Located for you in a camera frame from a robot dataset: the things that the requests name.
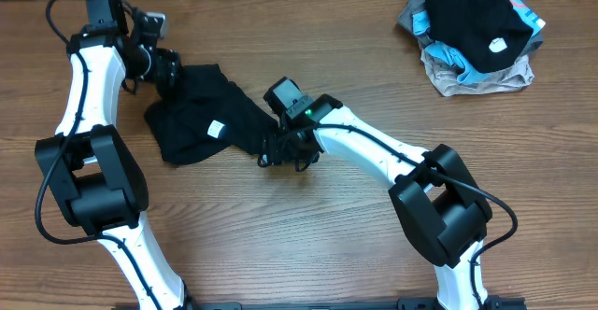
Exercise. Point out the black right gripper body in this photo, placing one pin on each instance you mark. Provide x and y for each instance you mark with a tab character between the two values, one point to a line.
289	147

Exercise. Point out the light blue garment in pile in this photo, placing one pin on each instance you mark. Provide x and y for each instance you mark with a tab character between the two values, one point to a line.
467	74

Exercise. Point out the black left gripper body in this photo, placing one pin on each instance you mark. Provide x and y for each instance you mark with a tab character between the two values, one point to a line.
165	69

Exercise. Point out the grey garment in pile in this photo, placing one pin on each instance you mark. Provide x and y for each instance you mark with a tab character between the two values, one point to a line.
526	14

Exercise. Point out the black folded garment on pile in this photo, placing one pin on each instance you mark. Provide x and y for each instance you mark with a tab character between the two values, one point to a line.
489	33

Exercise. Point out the beige garment in pile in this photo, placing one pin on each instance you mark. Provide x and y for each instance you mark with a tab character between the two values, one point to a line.
445	78

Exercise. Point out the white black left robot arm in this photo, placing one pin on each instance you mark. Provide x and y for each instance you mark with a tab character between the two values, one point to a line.
92	175

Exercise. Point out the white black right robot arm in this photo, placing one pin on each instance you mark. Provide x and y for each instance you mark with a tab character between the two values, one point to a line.
441	210

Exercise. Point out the dark teal t-shirt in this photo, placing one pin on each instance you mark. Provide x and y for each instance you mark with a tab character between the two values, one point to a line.
205	113

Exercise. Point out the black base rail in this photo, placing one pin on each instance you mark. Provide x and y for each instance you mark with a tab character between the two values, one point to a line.
493	303

